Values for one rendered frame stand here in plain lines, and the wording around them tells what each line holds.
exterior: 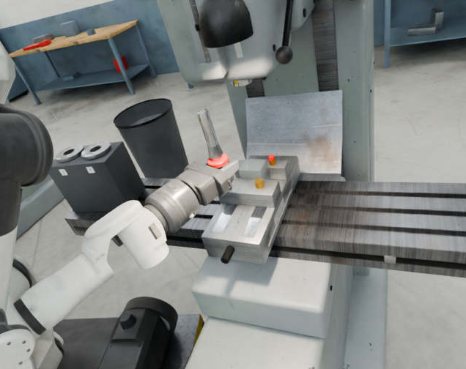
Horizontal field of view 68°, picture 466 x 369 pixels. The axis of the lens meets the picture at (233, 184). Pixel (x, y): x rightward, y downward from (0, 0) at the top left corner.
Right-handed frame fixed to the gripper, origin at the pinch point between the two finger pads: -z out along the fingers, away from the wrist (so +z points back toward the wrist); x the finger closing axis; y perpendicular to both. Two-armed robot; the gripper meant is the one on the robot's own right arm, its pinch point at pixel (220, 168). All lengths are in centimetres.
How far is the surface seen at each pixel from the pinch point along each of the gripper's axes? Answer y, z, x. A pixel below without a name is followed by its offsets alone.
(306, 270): 28.8, -3.9, -16.4
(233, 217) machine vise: 13.9, 1.0, -0.6
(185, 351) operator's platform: 74, 20, 25
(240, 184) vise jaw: 9.9, -6.4, 2.2
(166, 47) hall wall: 73, -295, 425
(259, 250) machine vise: 15.8, 4.9, -11.4
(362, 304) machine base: 93, -42, -12
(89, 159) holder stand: 2.2, 10.7, 45.5
